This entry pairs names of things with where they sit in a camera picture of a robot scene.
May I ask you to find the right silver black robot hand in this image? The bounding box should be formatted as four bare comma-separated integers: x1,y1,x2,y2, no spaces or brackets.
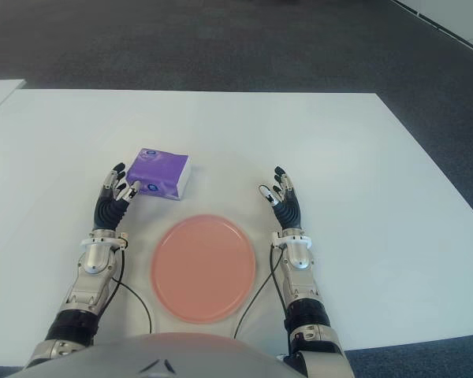
256,165,305,232

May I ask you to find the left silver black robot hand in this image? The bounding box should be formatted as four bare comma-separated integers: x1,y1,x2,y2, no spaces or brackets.
92,161,143,233

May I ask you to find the purple tissue paper pack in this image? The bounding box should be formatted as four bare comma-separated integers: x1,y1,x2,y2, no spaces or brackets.
125,146,193,202

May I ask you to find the round pink plate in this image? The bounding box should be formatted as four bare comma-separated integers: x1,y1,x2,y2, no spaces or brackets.
150,213,257,325

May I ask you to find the silver robot torso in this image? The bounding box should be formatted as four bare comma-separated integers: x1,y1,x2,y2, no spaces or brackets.
7,332,300,378

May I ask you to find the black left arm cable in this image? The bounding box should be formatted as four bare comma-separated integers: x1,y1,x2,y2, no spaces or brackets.
110,246,154,336

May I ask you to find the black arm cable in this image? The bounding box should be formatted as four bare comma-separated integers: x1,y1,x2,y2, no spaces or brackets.
232,244,285,341
110,246,154,336

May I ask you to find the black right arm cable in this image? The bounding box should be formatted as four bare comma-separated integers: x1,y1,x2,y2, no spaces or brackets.
232,244,285,341

